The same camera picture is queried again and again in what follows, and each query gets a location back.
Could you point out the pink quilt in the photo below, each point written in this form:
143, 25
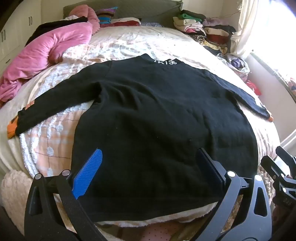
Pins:
46, 48

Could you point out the person's pink dotted clothing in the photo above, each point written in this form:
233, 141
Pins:
159, 234

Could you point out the beige shaggy rug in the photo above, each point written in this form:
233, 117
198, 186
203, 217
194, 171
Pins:
268, 193

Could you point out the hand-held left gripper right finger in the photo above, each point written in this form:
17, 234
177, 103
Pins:
209, 169

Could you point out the window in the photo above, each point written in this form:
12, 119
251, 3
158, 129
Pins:
277, 34

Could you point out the pile of folded clothes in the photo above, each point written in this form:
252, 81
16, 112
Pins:
205, 32

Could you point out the cream wardrobe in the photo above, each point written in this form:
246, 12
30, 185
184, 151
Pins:
13, 30

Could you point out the dark floral cloth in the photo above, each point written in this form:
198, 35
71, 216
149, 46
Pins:
150, 24

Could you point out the red plastic bag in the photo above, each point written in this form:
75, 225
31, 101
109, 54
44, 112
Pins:
253, 88

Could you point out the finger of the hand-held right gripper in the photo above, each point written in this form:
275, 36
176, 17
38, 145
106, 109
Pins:
276, 172
288, 157

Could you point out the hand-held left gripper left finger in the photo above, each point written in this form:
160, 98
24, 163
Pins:
87, 173

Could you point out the colourful striped pillow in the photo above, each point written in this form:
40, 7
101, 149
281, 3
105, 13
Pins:
106, 15

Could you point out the black sweater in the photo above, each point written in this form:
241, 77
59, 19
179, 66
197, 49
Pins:
150, 115

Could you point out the black cloth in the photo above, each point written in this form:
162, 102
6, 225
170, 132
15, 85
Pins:
50, 25

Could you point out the floral laundry basket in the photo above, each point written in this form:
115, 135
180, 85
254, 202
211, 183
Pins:
235, 63

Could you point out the cream curtain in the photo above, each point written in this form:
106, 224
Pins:
246, 25

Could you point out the olive padded headboard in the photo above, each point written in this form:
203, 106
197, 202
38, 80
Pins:
138, 9

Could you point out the striped pillows at headboard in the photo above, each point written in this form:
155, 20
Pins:
126, 23

